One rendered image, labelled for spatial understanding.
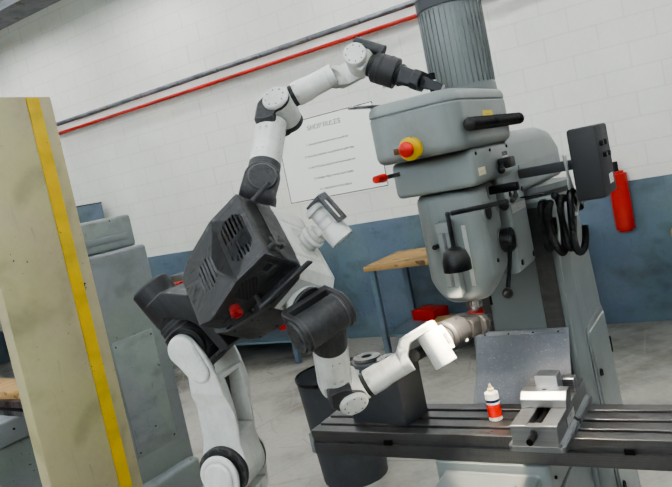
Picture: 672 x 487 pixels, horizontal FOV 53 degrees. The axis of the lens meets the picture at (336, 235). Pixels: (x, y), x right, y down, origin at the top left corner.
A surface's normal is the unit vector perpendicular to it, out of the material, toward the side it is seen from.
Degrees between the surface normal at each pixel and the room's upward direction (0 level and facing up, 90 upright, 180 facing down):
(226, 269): 74
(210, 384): 90
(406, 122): 90
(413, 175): 90
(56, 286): 90
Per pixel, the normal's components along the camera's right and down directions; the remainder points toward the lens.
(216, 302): -0.75, -0.07
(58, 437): 0.84, -0.13
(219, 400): -0.26, 0.55
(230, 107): -0.50, 0.18
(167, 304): -0.31, 0.15
